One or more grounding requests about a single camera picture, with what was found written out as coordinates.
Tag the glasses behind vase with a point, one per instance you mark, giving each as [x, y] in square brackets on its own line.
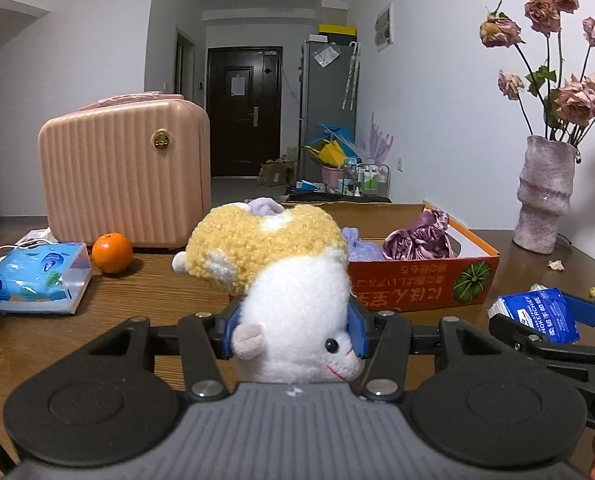
[564, 243]

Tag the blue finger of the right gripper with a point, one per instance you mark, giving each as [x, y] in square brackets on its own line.
[526, 340]
[583, 309]

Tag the white yellow plush toy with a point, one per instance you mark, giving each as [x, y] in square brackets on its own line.
[290, 273]

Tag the grey refrigerator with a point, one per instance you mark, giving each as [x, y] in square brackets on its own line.
[322, 86]

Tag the purple satin scrunchie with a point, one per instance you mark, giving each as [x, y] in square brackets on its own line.
[425, 239]

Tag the lavender knitted cloth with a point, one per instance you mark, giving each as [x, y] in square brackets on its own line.
[359, 250]

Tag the dark entrance door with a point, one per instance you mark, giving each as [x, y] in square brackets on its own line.
[243, 101]

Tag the pink textured vase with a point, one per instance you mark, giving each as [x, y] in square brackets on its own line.
[545, 190]

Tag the orange fruit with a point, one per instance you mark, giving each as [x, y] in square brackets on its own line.
[112, 253]

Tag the brown cardboard box on floor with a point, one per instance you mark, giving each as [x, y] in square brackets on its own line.
[279, 173]

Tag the blue handkerchief tissue pack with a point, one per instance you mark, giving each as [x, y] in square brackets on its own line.
[542, 309]

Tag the yellow box on refrigerator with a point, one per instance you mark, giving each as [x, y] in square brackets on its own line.
[331, 29]

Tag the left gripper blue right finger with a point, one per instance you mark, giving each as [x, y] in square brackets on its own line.
[358, 327]

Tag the dried pink rose bouquet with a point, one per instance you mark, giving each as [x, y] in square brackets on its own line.
[567, 102]

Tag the red cardboard pumpkin box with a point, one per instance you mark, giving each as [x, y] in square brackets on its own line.
[420, 284]

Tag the cluttered utility cart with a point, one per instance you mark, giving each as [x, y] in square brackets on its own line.
[365, 178]

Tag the light blue tissue pack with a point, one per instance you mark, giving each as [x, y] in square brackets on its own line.
[45, 279]

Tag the fallen pink petal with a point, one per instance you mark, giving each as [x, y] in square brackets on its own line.
[556, 265]

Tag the pink ribbed suitcase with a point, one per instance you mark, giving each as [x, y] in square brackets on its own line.
[137, 164]

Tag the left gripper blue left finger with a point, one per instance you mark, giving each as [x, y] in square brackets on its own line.
[229, 320]

